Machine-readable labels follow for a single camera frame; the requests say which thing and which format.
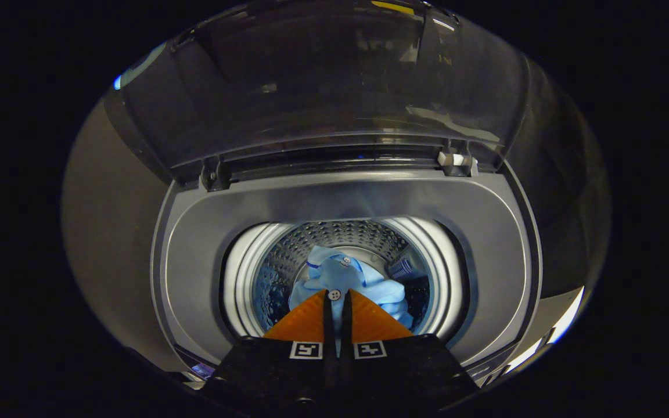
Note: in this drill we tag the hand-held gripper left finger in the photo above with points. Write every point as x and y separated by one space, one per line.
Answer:
327 325

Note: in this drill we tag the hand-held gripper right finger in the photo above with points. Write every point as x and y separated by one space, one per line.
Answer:
346 325

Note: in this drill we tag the light blue polo shirt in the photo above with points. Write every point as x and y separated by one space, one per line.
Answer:
340 278

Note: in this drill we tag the grey washing machine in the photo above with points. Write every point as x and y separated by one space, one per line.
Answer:
340 197

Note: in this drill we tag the grey cabinet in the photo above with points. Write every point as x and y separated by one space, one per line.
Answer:
114 232

